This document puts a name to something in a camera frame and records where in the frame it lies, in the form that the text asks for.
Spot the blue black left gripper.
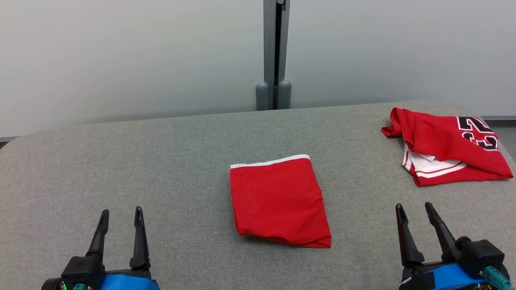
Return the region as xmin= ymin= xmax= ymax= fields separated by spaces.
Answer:
xmin=86 ymin=206 xmax=160 ymax=290

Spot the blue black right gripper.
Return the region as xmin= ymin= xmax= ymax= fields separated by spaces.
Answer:
xmin=395 ymin=202 xmax=488 ymax=290

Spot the red white basketball jersey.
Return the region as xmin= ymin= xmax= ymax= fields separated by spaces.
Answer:
xmin=381 ymin=107 xmax=514 ymax=187

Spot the red shorts white waistband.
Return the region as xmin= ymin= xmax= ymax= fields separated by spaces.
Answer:
xmin=229 ymin=154 xmax=332 ymax=249

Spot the teal plug right camera cable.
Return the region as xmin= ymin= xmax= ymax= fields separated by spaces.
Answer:
xmin=483 ymin=266 xmax=512 ymax=290

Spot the grey rounded post cap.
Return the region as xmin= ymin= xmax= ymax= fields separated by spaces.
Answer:
xmin=256 ymin=82 xmax=269 ymax=111
xmin=277 ymin=80 xmax=292 ymax=110

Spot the grey vertical partition post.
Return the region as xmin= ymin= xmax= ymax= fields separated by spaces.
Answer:
xmin=263 ymin=0 xmax=291 ymax=110

